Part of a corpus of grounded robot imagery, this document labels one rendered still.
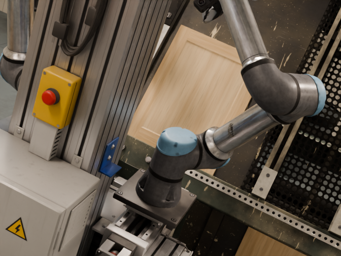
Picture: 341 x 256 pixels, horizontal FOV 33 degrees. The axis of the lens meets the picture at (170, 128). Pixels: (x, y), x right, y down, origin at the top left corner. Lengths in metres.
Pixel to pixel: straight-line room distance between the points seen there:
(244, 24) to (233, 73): 1.00
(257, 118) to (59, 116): 0.58
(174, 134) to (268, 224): 0.78
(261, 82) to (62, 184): 0.57
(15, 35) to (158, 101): 0.85
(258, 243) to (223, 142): 1.02
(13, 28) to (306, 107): 0.96
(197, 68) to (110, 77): 1.22
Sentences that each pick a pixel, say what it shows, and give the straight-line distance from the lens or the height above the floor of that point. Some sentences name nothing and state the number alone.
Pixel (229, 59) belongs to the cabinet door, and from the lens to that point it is 2.58.
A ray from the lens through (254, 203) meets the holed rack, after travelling 2.40.
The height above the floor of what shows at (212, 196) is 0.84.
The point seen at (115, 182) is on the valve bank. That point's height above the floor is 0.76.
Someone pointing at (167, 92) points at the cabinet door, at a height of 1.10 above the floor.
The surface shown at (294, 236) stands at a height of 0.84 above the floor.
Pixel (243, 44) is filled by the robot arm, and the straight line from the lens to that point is 1.55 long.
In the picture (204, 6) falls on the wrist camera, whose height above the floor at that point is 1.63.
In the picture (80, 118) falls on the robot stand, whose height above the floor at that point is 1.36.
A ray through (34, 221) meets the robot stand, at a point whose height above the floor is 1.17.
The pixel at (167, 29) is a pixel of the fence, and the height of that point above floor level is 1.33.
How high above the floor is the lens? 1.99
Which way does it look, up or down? 24 degrees down
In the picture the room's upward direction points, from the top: 20 degrees clockwise
